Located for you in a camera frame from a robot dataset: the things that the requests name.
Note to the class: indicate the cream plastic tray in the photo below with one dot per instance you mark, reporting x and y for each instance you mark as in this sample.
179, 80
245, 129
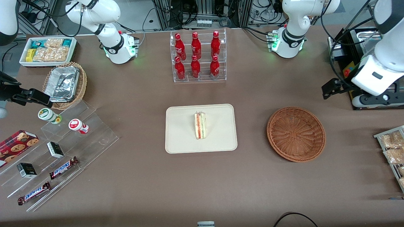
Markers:
180, 132

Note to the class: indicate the clear acrylic tiered stand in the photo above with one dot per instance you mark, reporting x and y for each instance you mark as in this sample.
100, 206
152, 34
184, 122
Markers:
94, 138

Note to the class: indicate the triangle sandwich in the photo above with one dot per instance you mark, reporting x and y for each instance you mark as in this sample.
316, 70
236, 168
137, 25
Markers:
200, 126

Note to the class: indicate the teal snack packet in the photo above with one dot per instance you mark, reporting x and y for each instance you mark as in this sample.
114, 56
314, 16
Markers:
66, 43
37, 44

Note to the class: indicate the yellow snack packet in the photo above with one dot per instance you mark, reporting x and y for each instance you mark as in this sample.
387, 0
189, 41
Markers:
29, 55

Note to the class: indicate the snickers chocolate bar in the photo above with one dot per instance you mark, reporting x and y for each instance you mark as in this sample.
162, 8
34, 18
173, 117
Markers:
34, 193
63, 168

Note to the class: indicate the black food warmer appliance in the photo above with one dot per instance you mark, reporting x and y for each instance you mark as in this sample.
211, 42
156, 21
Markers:
339, 50

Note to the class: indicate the clear acrylic bottle rack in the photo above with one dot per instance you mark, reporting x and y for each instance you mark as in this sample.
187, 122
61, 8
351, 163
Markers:
203, 80

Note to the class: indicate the red cookie box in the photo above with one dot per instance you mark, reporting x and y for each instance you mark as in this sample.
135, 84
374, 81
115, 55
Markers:
15, 146

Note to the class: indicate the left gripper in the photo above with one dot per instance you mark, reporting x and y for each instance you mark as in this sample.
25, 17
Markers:
344, 86

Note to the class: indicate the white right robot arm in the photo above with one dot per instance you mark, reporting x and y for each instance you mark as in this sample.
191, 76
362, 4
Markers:
110, 41

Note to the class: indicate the red lid yogurt cup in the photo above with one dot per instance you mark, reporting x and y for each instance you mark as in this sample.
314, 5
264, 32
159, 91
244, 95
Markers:
76, 124

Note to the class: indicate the grey white box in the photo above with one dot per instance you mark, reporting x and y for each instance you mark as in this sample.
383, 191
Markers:
205, 224

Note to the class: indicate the red soda bottle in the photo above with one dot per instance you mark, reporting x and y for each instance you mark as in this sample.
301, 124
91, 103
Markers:
215, 44
214, 67
196, 45
180, 47
195, 67
179, 69

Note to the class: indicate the aluminium foil container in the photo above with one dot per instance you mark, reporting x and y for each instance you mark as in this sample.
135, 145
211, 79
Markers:
61, 83

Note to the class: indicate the steel warmer pan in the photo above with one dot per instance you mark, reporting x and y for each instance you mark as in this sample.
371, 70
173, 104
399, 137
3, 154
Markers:
367, 39

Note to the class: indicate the brown round wicker basket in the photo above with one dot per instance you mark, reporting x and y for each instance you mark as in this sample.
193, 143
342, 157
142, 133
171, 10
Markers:
296, 135

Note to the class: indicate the small black carton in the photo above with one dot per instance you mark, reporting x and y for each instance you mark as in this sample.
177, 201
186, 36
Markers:
55, 149
26, 170

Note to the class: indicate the white power strip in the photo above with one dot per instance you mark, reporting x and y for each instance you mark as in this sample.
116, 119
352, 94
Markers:
204, 22

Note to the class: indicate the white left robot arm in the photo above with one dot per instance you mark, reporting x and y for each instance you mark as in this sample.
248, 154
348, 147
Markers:
293, 31

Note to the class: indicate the small tan wicker basket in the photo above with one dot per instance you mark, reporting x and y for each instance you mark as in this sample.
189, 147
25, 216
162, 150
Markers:
82, 85

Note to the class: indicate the clear bag of crackers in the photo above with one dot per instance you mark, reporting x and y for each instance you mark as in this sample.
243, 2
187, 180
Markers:
401, 170
391, 140
394, 156
402, 182

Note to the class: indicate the white plastic snack bin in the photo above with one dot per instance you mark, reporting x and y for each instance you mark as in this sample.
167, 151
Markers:
23, 61

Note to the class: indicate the large clear snack bag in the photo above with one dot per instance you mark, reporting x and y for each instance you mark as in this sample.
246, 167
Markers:
50, 54

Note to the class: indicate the small clear snack bag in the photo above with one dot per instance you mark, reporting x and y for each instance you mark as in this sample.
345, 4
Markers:
53, 43

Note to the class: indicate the aluminium frame rack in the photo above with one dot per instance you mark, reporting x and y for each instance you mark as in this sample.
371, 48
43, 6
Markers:
164, 15

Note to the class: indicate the green lid yogurt cup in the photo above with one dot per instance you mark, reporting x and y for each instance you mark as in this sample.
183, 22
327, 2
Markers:
47, 114

